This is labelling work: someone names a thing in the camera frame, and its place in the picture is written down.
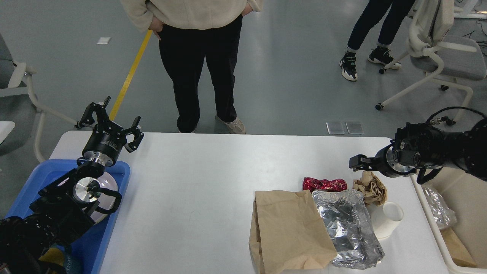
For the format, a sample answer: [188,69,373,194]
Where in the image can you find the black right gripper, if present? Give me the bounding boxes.
[349,145,413,178]

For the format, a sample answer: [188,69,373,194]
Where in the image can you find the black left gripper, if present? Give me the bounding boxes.
[75,96,144,167]

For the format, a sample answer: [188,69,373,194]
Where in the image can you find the brown paper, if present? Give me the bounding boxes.
[353,170,388,206]
[440,228,477,268]

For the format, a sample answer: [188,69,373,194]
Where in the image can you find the crushed red can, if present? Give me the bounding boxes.
[302,177,348,192]

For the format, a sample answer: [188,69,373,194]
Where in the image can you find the white paper cup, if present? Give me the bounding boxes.
[368,202,404,240]

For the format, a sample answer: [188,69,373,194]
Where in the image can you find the pink plate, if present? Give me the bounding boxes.
[91,172,118,224]

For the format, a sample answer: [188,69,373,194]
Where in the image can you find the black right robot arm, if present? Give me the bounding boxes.
[349,108,487,185]

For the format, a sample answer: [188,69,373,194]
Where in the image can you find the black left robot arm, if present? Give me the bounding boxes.
[1,97,144,274]

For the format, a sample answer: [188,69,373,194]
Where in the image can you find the crumpled aluminium foil tray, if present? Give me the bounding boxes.
[312,189,385,270]

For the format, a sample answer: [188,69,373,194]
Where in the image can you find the grey chair at left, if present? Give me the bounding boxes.
[0,37,77,162]

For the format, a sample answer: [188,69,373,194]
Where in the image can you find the crumpled foil in bin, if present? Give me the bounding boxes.
[422,186,458,230]

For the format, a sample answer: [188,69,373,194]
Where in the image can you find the brown paper bag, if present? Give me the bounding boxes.
[249,190,337,274]

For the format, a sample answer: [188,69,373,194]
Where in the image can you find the white table at left edge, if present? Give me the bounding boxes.
[0,120,16,144]

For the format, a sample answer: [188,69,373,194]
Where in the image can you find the white plastic bin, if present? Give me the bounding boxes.
[410,167,487,274]

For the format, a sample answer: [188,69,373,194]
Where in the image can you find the blue plastic tray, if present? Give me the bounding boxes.
[6,159,131,274]

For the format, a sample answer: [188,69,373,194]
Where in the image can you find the person in black trousers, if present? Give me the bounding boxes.
[121,0,263,135]

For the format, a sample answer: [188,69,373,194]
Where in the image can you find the brown paper in bin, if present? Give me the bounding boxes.
[440,228,477,268]

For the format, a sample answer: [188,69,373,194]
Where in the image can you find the white grey office chair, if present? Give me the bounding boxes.
[375,0,486,126]

